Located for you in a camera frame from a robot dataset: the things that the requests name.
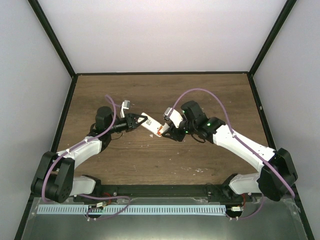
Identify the light blue slotted cable duct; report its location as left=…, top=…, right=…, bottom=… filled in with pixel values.
left=36, top=204, right=226, bottom=216

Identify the metal front plate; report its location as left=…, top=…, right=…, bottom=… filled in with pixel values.
left=22, top=198, right=308, bottom=240

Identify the white battery cover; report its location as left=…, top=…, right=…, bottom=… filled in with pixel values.
left=162, top=123, right=170, bottom=131

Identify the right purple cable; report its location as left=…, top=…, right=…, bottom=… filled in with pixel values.
left=167, top=88, right=296, bottom=221

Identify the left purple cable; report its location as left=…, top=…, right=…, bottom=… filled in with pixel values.
left=41, top=94, right=132, bottom=222

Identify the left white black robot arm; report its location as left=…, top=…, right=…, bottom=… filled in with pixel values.
left=30, top=106, right=148, bottom=203

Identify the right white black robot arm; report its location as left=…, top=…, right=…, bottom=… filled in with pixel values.
left=162, top=100, right=298, bottom=202

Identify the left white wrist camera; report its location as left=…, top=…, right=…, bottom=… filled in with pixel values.
left=120, top=100, right=131, bottom=118

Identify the purple cable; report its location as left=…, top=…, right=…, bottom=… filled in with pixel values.
left=167, top=88, right=296, bottom=221
left=41, top=94, right=132, bottom=222

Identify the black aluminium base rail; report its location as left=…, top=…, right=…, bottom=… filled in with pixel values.
left=32, top=183, right=297, bottom=203

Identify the black enclosure frame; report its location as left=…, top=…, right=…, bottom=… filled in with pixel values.
left=13, top=0, right=316, bottom=240

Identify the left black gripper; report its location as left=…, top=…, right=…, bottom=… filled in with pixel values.
left=107, top=113, right=148, bottom=134

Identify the white remote control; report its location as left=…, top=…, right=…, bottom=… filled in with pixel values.
left=141, top=112, right=164, bottom=137

